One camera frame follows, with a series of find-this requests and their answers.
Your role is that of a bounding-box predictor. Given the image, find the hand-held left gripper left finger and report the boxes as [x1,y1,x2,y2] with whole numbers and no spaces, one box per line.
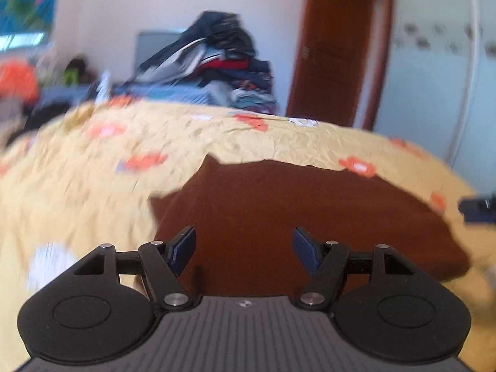
[70,225,197,311]

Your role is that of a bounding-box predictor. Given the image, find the brown wooden door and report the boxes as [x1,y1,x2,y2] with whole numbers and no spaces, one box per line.
[286,0,395,129]

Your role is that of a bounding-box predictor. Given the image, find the white crumpled bag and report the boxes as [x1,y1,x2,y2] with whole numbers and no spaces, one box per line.
[96,70,114,104]

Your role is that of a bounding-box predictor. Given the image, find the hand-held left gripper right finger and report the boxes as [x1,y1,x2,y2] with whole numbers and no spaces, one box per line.
[292,227,429,313]

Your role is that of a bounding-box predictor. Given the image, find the yellow floral bed sheet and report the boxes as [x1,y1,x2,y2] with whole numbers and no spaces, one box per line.
[0,99,496,372]

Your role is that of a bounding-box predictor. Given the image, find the orange plastic bag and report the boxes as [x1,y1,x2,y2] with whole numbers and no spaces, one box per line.
[0,60,40,102]

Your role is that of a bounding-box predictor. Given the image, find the lotus flower wall poster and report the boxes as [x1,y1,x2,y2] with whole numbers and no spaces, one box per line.
[0,0,60,54]

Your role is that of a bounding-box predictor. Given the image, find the blue quilted blanket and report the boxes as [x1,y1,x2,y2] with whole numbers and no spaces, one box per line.
[37,83,233,108]

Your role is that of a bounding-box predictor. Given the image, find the black cloth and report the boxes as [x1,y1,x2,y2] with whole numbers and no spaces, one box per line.
[21,103,72,130]

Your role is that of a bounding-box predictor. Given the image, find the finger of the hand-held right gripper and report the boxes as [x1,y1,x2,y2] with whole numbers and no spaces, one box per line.
[458,193,496,226]

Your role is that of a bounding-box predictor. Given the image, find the grey framed board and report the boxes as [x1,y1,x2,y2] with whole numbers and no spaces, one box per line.
[134,30,187,80]

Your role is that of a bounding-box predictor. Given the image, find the white flower-print wardrobe door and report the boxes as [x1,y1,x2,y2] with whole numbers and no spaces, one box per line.
[372,0,496,196]

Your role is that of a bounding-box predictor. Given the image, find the brown knitted sweater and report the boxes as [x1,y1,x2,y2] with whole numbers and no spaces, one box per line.
[149,154,472,308]

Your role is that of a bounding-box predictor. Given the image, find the pile of mixed clothes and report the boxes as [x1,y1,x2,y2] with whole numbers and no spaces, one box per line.
[134,11,279,116]

